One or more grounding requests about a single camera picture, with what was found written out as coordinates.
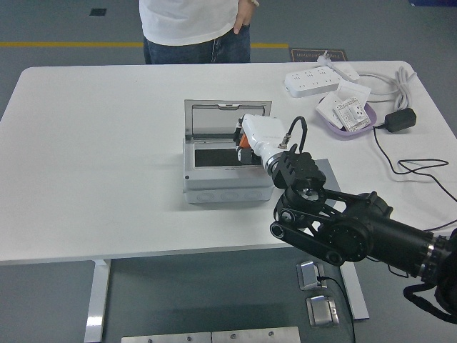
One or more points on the small white adapter box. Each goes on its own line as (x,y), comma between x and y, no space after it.
(348,73)

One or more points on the white left table leg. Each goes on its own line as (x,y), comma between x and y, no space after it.
(97,300)

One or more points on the white right table leg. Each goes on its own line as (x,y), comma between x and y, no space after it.
(357,300)

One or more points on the wide metal floor plate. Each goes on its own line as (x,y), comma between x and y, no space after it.
(166,338)

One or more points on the plain white socket panel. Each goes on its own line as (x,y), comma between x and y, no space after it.
(355,91)

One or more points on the white power strip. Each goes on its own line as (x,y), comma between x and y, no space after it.
(310,81)

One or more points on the labelled white socket panel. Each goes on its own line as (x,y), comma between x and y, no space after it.
(353,114)

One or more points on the person's left hand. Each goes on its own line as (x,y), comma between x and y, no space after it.
(244,14)

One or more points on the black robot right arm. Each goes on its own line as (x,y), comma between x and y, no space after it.
(357,232)

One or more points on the white wall plug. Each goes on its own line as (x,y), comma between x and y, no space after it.
(324,60)

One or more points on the grey plastic junction box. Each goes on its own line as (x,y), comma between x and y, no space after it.
(221,182)

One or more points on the black power adapter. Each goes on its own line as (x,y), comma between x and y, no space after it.
(400,120)

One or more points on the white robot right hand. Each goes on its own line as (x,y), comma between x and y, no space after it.
(264,134)

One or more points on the orange cylindrical battery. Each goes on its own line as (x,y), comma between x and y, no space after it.
(244,141)

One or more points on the purple plastic tray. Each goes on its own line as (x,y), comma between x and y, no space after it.
(372,116)

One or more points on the transparent hinged box lid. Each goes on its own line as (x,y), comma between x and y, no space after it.
(214,121)

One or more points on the grey block battery stand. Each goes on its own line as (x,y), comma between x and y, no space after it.
(330,178)

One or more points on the dark floor sign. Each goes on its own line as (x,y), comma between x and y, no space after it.
(317,55)

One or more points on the person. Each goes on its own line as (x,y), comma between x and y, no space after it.
(185,25)

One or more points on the white table leg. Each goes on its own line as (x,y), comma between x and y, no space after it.
(357,300)
(97,300)

